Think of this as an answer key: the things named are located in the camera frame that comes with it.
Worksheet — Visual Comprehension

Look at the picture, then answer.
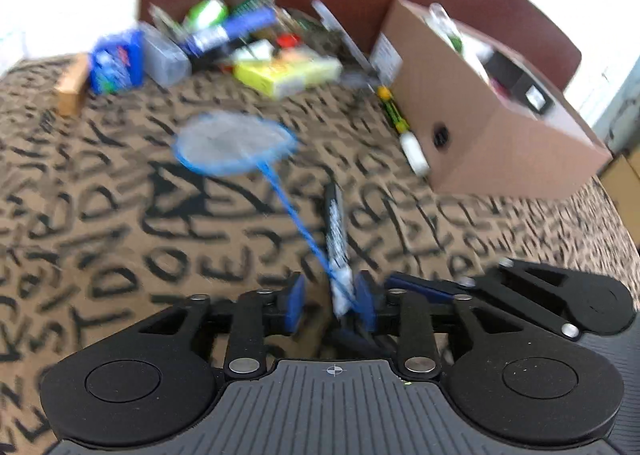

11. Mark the clear bottle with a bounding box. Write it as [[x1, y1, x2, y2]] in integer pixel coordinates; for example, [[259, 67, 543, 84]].
[[427, 2, 466, 53]]

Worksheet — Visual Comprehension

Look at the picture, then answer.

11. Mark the blue gum packet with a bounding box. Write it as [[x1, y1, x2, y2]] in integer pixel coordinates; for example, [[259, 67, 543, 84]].
[[90, 28, 146, 96]]

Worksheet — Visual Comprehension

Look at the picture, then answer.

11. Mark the blue cylindrical tube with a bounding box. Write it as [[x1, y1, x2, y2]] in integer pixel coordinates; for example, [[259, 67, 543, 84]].
[[182, 8, 278, 56]]

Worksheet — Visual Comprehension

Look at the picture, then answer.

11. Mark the plain cardboard carton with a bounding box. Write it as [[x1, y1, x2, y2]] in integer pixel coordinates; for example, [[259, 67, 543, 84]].
[[600, 150, 640, 206]]

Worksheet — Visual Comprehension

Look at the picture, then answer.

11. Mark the black carton box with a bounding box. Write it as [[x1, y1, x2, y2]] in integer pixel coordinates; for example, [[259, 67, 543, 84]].
[[482, 50, 556, 116]]

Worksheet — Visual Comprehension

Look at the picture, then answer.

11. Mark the clear plastic case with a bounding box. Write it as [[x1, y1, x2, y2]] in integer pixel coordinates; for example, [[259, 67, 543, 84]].
[[137, 22, 193, 86]]

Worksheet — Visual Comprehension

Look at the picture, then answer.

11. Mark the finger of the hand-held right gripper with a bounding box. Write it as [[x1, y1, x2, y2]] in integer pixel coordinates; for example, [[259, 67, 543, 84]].
[[387, 260, 591, 340]]

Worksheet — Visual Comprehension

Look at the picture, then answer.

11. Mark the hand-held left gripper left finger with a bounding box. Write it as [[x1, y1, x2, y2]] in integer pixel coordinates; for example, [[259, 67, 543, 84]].
[[140, 275, 307, 381]]

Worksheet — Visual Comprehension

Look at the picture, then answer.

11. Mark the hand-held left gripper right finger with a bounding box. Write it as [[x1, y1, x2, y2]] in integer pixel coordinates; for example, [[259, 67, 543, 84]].
[[354, 272, 506, 381]]

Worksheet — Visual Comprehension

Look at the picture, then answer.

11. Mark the green pen with white cap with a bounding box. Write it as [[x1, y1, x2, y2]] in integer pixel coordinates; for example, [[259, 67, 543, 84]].
[[377, 85, 431, 176]]

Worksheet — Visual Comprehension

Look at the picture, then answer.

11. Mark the green and white tube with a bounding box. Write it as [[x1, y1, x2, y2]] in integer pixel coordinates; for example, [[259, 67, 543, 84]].
[[185, 0, 230, 31]]

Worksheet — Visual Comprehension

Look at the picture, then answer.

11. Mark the tan wooden block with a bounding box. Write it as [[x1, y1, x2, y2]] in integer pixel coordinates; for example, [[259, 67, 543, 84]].
[[55, 54, 91, 116]]

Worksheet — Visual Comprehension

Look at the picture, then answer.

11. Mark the black marker pen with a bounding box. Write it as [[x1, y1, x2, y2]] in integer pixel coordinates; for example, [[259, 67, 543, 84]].
[[322, 182, 358, 318]]

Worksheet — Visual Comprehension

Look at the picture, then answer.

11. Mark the green circuit board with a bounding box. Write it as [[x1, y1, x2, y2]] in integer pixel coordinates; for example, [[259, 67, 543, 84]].
[[235, 0, 276, 16]]

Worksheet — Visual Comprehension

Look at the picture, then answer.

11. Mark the brown cardboard box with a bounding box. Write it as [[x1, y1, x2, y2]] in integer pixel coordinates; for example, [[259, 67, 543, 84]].
[[369, 0, 613, 198]]

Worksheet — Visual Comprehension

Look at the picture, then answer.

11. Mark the clear long plastic tube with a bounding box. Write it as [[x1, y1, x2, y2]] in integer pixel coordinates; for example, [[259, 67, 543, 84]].
[[311, 0, 376, 76]]

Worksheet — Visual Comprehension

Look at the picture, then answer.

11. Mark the blue rimmed hand net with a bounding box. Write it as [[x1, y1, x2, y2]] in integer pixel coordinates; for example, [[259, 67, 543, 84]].
[[171, 111, 361, 316]]

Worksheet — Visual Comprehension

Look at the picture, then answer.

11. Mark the yellow carton box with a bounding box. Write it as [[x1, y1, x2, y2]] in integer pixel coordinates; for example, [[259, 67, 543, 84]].
[[234, 48, 343, 100]]

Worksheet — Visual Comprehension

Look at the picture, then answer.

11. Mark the printed brown blanket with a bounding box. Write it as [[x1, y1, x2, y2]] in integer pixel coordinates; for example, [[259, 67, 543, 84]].
[[0, 52, 640, 455]]

